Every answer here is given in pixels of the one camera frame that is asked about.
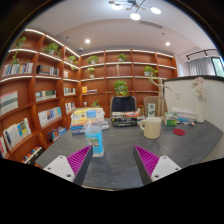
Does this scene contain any dark-backed office chair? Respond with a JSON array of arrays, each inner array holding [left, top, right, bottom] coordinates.
[[109, 95, 138, 118]]

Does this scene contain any wooden shelf unit with books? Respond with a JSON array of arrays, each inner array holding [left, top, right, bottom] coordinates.
[[0, 28, 179, 164]]

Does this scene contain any white partition with dark top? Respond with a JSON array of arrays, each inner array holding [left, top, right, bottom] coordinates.
[[163, 75, 224, 134]]

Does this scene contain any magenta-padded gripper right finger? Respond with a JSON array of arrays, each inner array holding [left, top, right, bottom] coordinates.
[[132, 144, 183, 186]]

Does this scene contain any black track light rail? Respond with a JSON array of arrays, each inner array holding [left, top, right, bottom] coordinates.
[[185, 48, 218, 61]]

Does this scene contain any clear water bottle blue cap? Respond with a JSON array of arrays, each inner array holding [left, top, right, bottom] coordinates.
[[83, 109, 105, 158]]

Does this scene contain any grey window curtain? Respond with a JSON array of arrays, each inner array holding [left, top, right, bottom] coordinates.
[[188, 57, 216, 77]]

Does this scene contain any stack of colourful books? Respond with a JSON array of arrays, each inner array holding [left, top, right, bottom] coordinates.
[[69, 107, 110, 135]]

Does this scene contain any cream ceramic mug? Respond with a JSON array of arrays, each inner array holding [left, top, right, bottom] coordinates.
[[138, 116, 163, 140]]

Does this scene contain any green tissue box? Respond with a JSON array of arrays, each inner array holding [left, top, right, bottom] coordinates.
[[164, 112, 179, 127]]

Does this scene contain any tan chair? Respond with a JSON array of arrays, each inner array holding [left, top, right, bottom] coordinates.
[[143, 95, 169, 118]]

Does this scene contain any window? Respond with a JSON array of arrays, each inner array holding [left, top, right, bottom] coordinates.
[[211, 56, 224, 78]]

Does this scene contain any flat round red coaster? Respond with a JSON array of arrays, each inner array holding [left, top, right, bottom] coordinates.
[[172, 128, 186, 137]]

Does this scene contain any stack of white packages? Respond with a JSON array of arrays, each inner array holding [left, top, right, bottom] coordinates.
[[171, 106, 198, 123]]

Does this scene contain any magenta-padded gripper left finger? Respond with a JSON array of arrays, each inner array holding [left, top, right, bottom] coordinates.
[[43, 144, 94, 187]]

